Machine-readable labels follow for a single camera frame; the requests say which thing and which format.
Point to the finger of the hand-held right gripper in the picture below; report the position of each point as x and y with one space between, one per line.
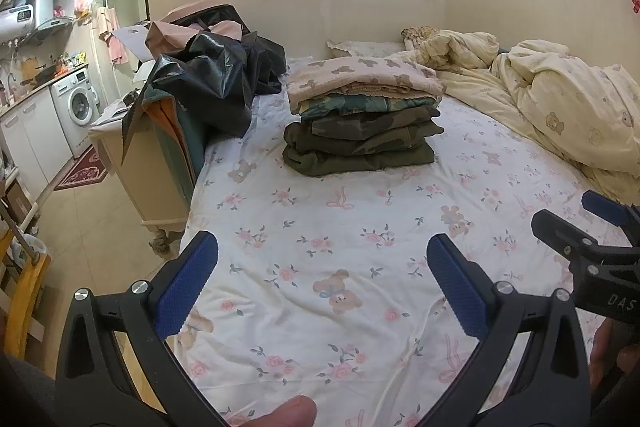
565 234
607 209

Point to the light wooden chair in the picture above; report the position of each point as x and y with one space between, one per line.
22 302

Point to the white washing machine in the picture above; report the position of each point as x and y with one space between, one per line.
77 107

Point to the floral pillow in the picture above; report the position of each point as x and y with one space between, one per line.
420 36

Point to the white floral bed sheet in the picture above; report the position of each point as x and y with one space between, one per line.
350 257

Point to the cream nightstand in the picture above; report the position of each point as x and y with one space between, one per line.
150 187

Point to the cream bear print duvet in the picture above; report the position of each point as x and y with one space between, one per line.
560 97

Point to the hanging plastic bag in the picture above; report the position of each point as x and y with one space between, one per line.
82 2

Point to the white water heater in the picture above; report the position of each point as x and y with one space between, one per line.
27 14

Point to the white cardboard sheet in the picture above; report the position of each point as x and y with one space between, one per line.
132 52

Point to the black suitcase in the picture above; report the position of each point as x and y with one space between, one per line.
215 14

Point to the green orange folded mat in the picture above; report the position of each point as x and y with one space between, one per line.
175 132

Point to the person's left hand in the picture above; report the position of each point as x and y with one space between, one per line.
285 412

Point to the white lace pillow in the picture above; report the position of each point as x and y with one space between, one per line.
365 48

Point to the white base cabinet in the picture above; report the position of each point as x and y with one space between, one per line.
30 142

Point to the pink towel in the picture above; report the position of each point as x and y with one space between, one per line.
111 34

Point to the red patterned rug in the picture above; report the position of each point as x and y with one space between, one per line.
82 169

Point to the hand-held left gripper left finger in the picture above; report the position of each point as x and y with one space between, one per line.
187 282

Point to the range hood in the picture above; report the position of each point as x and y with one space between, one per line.
50 29

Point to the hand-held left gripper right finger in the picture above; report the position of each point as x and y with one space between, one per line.
457 287

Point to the pink brown paper bag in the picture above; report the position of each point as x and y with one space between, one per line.
175 37

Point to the pink bear print pants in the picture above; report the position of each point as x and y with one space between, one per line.
360 77

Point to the person's dark grey clothing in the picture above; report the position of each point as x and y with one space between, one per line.
25 392

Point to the person's right hand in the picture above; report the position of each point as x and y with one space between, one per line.
600 357

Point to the black plastic bag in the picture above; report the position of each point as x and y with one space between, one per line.
210 82

